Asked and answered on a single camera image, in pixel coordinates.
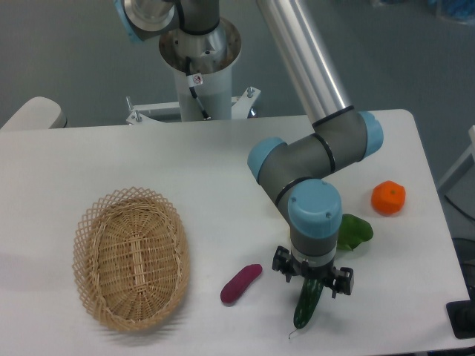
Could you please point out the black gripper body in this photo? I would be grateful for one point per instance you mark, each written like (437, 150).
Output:
(311, 267)

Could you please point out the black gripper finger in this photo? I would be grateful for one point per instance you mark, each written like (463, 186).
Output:
(340, 281)
(284, 262)

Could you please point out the green cucumber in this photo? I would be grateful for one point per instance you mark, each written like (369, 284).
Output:
(310, 295)

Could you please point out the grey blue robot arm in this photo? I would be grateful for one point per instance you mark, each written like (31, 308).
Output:
(292, 175)

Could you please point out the green bok choy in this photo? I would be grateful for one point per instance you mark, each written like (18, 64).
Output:
(353, 232)

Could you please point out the purple sweet potato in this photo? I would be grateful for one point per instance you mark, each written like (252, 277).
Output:
(235, 288)

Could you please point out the orange tangerine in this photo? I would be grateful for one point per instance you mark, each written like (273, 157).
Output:
(388, 198)

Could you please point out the black device at edge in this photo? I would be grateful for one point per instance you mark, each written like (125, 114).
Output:
(461, 316)

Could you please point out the woven wicker basket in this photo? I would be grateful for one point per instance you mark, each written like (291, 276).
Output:
(131, 259)

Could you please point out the white furniture at right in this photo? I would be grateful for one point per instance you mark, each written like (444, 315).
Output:
(460, 167)

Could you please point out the white chair armrest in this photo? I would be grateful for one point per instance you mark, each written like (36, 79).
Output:
(38, 113)

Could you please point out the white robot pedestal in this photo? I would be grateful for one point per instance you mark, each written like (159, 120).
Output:
(202, 71)

